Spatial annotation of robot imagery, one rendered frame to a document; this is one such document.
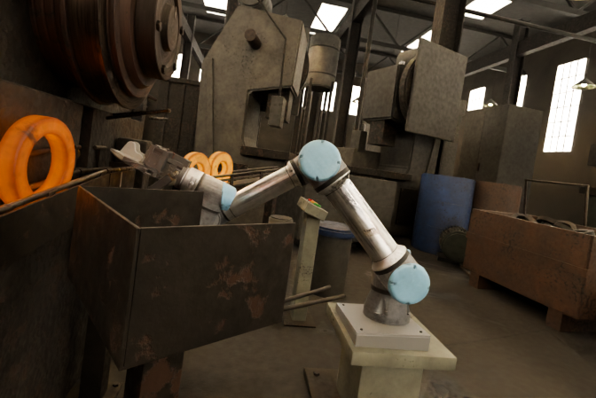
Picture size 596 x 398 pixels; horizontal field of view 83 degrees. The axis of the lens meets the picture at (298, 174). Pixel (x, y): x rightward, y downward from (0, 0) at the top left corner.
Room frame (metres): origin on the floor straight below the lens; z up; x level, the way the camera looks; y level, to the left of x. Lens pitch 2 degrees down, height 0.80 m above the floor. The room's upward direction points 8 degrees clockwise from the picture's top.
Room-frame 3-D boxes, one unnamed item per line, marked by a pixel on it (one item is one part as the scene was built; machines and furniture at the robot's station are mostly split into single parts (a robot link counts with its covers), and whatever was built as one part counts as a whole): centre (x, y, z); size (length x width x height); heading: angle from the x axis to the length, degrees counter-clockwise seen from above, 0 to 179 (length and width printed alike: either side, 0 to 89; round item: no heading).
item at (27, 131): (0.63, 0.49, 0.73); 0.18 x 0.03 x 0.18; 7
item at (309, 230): (1.70, -0.10, 0.31); 0.24 x 0.16 x 0.62; 9
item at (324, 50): (9.94, -0.25, 2.25); 0.92 x 0.92 x 4.50
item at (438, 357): (1.09, -0.36, 0.28); 0.32 x 0.32 x 0.04; 8
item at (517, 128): (5.09, -2.92, 1.00); 0.80 x 0.63 x 2.00; 14
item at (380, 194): (3.53, -0.37, 0.39); 1.03 x 0.83 x 0.77; 114
